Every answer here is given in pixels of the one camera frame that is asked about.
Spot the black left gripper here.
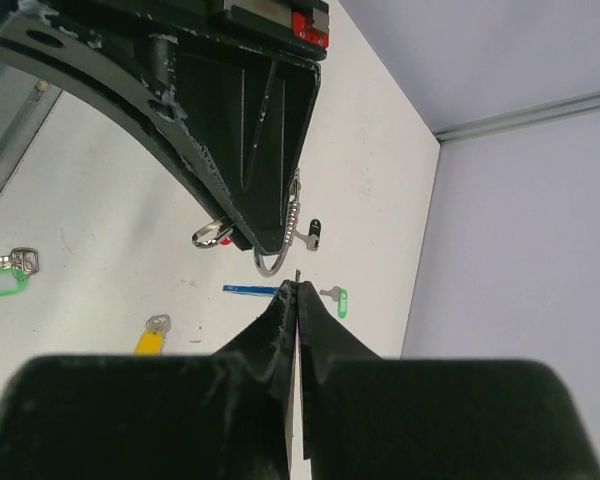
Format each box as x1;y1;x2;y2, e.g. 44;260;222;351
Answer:
0;1;330;253

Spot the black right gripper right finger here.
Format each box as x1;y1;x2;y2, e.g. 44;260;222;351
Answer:
297;282;600;479

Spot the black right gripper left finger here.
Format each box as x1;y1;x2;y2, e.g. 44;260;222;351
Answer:
0;281;298;479

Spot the blue key tag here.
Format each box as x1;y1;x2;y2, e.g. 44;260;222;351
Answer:
222;285;277;297

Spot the large metal keyring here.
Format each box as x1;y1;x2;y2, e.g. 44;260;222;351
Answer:
192;168;301;278

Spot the green key tag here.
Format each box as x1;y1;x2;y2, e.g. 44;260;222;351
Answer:
337;288;348;319
0;269;28;297

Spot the yellow key tag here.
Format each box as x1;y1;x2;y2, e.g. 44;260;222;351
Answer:
134;330;165;356

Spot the silver key on yellow tag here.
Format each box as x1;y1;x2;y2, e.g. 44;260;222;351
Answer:
145;314;171;335

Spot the silver key on green tag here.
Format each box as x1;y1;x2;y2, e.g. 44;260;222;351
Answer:
319;286;341;302

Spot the silver key on black tag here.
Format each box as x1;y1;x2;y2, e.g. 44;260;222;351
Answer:
299;235;320;252

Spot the black key tag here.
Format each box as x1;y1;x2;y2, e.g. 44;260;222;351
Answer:
308;219;322;238

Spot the silver key on front tag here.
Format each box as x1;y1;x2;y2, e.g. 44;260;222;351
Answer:
0;247;40;276

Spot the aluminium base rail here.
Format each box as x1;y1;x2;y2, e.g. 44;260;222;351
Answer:
0;63;62;195

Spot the aluminium frame right post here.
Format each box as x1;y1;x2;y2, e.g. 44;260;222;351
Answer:
433;90;600;144

